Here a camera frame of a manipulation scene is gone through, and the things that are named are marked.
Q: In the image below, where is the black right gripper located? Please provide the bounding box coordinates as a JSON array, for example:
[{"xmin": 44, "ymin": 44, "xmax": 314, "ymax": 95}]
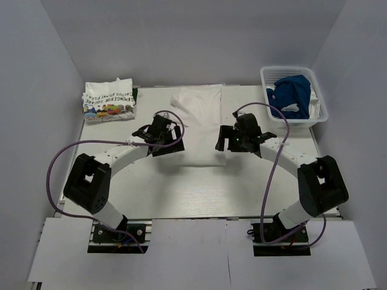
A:
[{"xmin": 215, "ymin": 126, "xmax": 248, "ymax": 153}]

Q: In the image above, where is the white red print t shirt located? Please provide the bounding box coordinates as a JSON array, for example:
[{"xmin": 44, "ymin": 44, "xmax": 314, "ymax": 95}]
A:
[{"xmin": 171, "ymin": 86, "xmax": 226, "ymax": 167}]

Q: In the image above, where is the blue t shirt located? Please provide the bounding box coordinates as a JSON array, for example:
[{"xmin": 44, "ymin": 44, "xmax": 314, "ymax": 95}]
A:
[{"xmin": 266, "ymin": 75, "xmax": 311, "ymax": 120}]

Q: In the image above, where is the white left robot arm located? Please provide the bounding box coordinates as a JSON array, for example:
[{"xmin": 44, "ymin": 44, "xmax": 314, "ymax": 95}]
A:
[{"xmin": 63, "ymin": 111, "xmax": 185, "ymax": 241}]

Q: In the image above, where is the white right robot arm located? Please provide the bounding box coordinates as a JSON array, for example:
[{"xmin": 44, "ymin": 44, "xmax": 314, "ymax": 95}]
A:
[{"xmin": 215, "ymin": 114, "xmax": 349, "ymax": 245}]

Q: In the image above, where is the folded white cartoon t shirt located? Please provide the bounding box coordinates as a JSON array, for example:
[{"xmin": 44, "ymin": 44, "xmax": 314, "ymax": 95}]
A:
[{"xmin": 82, "ymin": 78, "xmax": 137, "ymax": 123}]

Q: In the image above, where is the white plastic basket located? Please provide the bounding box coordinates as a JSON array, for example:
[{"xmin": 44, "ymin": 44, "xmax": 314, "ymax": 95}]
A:
[{"xmin": 260, "ymin": 66, "xmax": 328, "ymax": 128}]

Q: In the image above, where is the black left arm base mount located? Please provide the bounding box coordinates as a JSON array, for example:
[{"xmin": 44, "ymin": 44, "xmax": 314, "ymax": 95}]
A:
[{"xmin": 87, "ymin": 221, "xmax": 152, "ymax": 254}]

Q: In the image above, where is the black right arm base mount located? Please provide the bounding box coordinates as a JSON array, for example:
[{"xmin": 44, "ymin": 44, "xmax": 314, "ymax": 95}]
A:
[{"xmin": 247, "ymin": 214, "xmax": 311, "ymax": 257}]

